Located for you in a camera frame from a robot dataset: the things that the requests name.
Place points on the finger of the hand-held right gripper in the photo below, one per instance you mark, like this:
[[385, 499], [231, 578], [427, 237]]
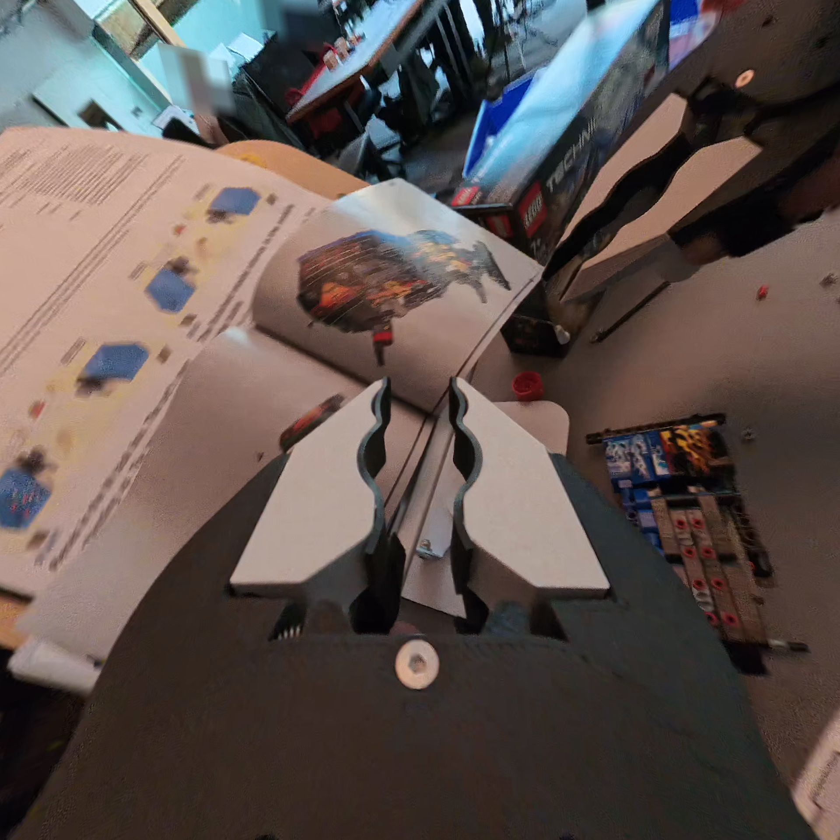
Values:
[[643, 144], [656, 223]]

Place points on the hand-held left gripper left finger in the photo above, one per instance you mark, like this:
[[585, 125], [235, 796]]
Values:
[[308, 512]]

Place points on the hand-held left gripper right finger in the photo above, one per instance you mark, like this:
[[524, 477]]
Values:
[[531, 518]]

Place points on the flame-printed toy truck model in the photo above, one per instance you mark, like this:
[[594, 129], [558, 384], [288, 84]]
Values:
[[689, 499]]

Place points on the building instruction booklet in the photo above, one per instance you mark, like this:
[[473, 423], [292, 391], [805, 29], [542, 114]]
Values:
[[394, 223]]

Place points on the grey desk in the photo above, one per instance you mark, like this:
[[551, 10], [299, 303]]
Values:
[[722, 341]]

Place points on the toy truck set box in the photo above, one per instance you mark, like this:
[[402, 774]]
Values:
[[564, 118]]

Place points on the white book stand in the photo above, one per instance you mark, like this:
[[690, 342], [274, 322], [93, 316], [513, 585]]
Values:
[[525, 426]]

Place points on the black long toy axle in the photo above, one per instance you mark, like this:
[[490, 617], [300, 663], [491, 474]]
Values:
[[630, 312]]

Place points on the red toy wheel rim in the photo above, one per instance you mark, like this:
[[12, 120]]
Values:
[[528, 386]]

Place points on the blue storage bin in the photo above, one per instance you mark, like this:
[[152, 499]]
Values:
[[485, 131]]

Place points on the printed instruction sheet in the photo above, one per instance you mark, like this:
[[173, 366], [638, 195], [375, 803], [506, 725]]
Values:
[[98, 216]]

